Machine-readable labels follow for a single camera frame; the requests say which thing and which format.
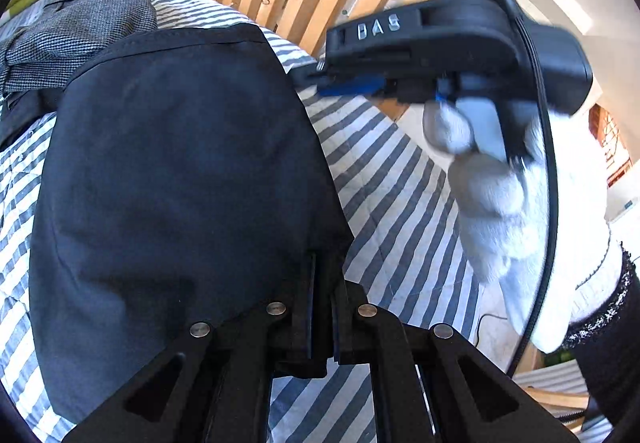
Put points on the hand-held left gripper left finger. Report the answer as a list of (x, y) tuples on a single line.
[(312, 303)]

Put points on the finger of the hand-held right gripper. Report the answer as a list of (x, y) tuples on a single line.
[(350, 87)]

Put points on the grey checked folded garment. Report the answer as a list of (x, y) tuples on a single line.
[(75, 33)]

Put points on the orange wooden lattice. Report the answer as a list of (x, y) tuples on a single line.
[(610, 143)]

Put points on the person's right hand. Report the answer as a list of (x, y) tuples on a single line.
[(500, 213)]

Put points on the black pants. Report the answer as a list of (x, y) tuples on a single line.
[(175, 173)]

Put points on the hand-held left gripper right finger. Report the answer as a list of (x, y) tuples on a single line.
[(336, 323)]

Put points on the striped blue white quilt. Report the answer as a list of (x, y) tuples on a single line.
[(400, 203)]

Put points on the black folded garment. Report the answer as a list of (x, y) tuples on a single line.
[(25, 115)]

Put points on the person's right forearm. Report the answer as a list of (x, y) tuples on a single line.
[(610, 348)]

